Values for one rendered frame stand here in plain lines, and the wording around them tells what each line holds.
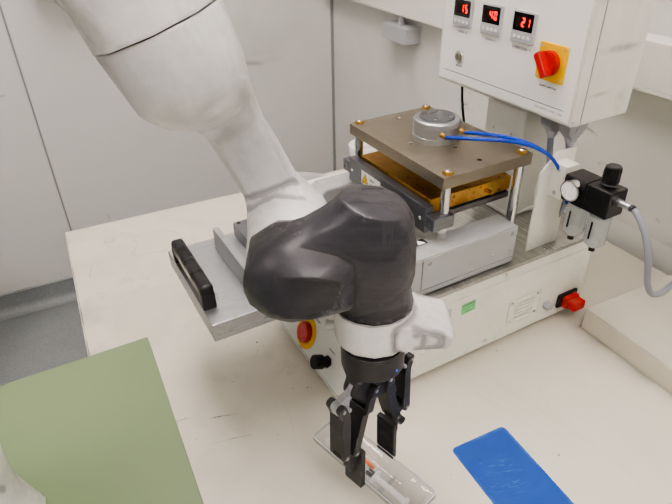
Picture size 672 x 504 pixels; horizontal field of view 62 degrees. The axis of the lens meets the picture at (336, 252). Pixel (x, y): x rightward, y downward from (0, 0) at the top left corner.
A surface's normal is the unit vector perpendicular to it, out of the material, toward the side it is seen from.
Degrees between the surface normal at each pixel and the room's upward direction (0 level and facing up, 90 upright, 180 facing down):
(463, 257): 90
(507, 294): 90
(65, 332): 0
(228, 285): 0
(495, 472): 0
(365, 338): 92
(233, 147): 102
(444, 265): 90
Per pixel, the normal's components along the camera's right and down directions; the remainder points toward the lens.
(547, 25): -0.87, 0.28
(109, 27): -0.04, 0.58
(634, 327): -0.01, -0.84
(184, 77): 0.27, 0.59
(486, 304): 0.50, 0.47
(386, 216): 0.33, -0.50
